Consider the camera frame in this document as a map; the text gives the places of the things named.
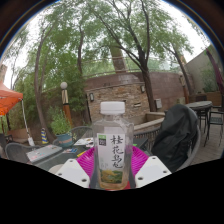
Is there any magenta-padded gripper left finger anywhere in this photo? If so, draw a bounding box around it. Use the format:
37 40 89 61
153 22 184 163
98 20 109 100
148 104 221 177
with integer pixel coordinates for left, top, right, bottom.
54 145 99 189

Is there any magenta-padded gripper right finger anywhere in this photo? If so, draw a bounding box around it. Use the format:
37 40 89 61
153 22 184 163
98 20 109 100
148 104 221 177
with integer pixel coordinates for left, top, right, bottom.
128 145 173 189

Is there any clear white-capped drink bottle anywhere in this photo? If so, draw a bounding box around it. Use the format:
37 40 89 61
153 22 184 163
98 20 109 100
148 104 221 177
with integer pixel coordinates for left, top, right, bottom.
92 101 135 191

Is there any grey laptop with stickers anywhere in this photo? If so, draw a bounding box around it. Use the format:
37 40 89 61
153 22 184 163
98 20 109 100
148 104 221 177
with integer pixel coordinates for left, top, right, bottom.
25 144 64 164

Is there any black backpack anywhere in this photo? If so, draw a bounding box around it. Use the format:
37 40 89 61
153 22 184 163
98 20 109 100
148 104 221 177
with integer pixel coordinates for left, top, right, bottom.
150 103 200 173

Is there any blue yellow striped cone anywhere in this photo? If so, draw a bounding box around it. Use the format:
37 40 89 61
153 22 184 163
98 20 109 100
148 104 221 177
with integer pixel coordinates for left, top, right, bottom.
40 127 49 145

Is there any green plant in blue pot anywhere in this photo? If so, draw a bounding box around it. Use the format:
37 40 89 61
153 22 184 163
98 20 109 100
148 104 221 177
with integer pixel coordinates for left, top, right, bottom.
49 108 74 149

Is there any black metal patio chair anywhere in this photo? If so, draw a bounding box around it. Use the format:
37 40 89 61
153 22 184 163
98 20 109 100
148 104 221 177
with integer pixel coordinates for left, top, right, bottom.
203 106 224 148

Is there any round dark patio table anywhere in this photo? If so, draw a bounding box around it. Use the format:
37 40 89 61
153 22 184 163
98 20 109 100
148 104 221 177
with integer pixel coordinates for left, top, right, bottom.
185 100 213 112

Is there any orange canopy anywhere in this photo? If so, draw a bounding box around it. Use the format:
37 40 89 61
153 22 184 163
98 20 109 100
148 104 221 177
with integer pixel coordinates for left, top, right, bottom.
0 81 24 117

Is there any globe-topped wooden lamp post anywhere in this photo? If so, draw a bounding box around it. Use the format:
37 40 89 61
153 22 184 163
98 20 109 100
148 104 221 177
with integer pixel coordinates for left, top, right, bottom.
60 81 74 129

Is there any grey wall utility box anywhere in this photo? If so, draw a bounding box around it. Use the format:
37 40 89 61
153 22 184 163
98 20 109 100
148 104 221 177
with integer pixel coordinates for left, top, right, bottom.
154 98 163 110

